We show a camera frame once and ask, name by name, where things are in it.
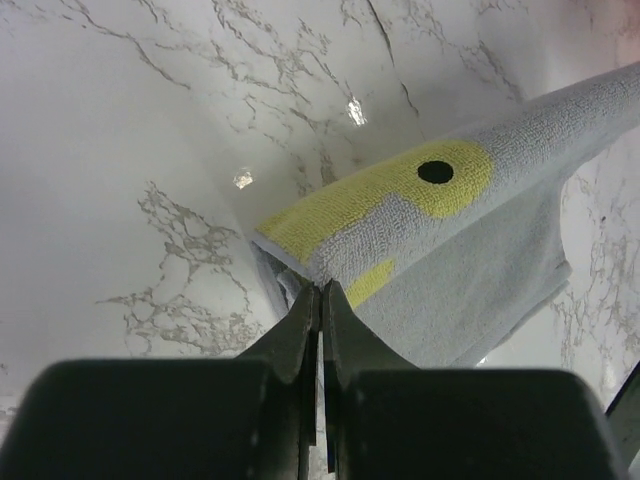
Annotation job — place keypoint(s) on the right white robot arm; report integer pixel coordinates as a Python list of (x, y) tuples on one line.
[(622, 417)]

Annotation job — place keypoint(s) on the grey green towel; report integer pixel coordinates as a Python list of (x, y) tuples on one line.
[(444, 251)]

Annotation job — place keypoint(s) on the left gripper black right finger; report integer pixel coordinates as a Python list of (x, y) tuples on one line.
[(388, 419)]

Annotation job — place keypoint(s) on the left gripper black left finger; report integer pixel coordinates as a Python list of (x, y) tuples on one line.
[(249, 417)]

